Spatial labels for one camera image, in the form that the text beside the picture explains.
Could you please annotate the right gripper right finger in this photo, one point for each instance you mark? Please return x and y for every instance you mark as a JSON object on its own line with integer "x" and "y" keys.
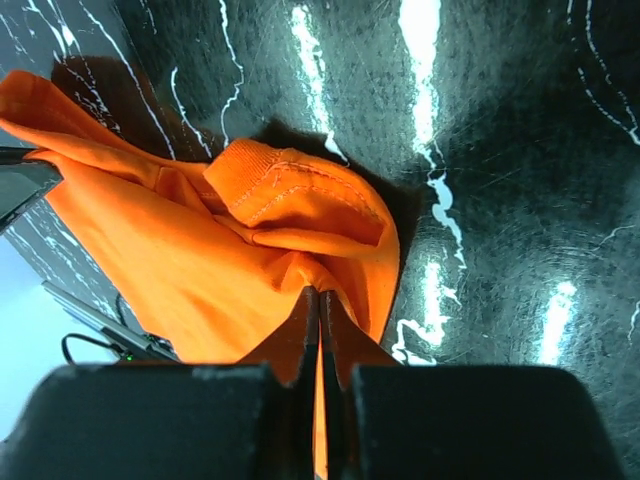
{"x": 385, "y": 420}

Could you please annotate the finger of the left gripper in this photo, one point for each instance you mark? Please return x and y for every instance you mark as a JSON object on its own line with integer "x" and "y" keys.
{"x": 23, "y": 183}

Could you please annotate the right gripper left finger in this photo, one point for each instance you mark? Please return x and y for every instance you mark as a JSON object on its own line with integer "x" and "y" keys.
{"x": 161, "y": 420}

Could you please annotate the orange t shirt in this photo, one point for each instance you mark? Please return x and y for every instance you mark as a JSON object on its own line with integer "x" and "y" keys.
{"x": 213, "y": 257}

